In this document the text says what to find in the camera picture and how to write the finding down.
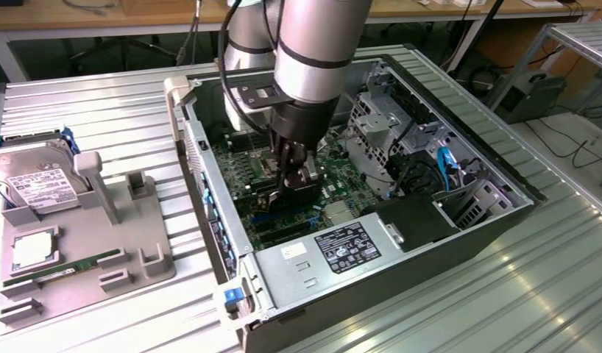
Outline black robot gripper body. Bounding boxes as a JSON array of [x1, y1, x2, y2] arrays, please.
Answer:
[[267, 95, 342, 151]]

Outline CPU socket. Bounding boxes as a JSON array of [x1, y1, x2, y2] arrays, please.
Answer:
[[258, 150, 283, 175]]

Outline green motherboard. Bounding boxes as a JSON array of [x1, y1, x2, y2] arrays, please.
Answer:
[[210, 124, 366, 252]]

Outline black installed RAM stick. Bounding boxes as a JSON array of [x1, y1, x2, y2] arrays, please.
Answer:
[[251, 181, 282, 196]]

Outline silver chipset heatsink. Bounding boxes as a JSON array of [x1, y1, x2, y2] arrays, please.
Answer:
[[323, 204, 355, 226]]

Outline grey metal disk bay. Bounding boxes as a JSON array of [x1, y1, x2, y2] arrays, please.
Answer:
[[346, 90, 460, 200]]

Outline black expansion slot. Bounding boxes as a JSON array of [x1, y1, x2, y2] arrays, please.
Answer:
[[258, 221, 315, 244]]

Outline grey power supply unit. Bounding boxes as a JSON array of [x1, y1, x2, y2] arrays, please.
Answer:
[[254, 213, 412, 310]]

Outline open black PC case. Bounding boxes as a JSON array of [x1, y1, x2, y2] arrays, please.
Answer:
[[163, 43, 550, 353]]

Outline blue case latch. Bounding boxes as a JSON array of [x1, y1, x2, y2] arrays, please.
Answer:
[[222, 288, 245, 307]]

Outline blue disk carrier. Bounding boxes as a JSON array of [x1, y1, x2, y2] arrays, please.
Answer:
[[58, 124, 83, 156]]

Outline wooden desk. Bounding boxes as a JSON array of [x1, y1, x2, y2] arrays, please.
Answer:
[[0, 0, 602, 82]]

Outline grey parts rack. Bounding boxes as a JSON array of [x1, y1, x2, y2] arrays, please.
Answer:
[[0, 150, 179, 336]]

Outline silver hard disk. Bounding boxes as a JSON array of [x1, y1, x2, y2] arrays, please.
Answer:
[[0, 140, 94, 216]]

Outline green RAM stick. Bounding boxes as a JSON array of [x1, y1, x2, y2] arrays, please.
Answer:
[[2, 249, 123, 288]]

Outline silver CPU chip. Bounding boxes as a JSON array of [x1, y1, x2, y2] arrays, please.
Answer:
[[12, 232, 59, 268]]

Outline metal slat side table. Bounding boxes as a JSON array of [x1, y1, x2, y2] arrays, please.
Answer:
[[516, 23, 602, 111]]

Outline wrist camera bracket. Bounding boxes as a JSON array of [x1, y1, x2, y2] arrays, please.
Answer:
[[229, 83, 295, 110]]

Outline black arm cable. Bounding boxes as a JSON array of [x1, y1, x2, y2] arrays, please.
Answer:
[[218, 0, 246, 102]]

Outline black plastic air duct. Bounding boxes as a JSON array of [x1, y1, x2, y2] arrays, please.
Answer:
[[359, 192, 464, 254]]

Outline blue wire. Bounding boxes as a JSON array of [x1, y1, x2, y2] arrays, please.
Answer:
[[434, 146, 460, 193]]

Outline black hanging cable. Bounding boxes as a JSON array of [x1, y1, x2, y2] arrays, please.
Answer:
[[178, 0, 203, 66]]

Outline black box with handle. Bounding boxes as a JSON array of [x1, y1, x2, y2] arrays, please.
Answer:
[[490, 72, 568, 125]]

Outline black floor cable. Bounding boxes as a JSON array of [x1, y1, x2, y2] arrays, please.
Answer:
[[526, 105, 602, 171]]

